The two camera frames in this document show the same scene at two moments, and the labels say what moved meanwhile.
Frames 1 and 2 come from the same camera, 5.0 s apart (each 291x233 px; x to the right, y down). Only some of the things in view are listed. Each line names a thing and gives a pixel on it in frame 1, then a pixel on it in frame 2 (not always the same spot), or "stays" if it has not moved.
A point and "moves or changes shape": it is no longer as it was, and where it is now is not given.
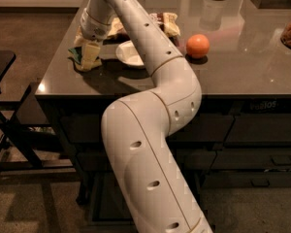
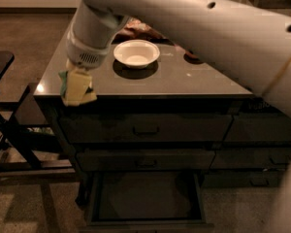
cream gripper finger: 91,52 → 71,68
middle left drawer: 185,160 stays
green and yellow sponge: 76,54 moves or changes shape
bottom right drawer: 251,180 stays
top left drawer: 200,128 stays
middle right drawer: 256,160 stays
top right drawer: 265,127 stays
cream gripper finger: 79,40 → 70,66
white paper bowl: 128,53 stays
